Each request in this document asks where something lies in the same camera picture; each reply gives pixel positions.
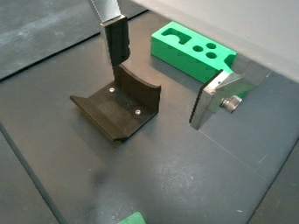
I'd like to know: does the black curved holder stand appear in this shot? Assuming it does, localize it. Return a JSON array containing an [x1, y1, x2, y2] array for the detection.
[[69, 65, 161, 141]]

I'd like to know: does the green arch block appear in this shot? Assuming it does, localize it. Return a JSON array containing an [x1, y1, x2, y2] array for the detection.
[[117, 212, 145, 224]]

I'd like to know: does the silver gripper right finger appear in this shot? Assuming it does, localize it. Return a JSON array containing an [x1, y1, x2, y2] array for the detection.
[[189, 54, 271, 130]]

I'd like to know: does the green shape sorting board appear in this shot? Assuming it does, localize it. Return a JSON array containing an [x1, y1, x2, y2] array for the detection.
[[150, 22, 237, 83]]

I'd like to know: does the black-padded gripper left finger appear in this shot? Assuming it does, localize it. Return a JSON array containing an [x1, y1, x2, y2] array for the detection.
[[88, 0, 129, 67]]

